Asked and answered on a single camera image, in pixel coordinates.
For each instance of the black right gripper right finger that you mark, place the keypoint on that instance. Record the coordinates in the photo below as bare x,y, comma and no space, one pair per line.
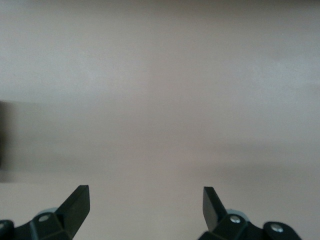
212,212

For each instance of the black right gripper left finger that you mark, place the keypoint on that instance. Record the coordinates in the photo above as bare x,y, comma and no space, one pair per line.
70,212

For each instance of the black glossy box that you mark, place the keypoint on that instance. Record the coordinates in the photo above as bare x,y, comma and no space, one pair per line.
2,135

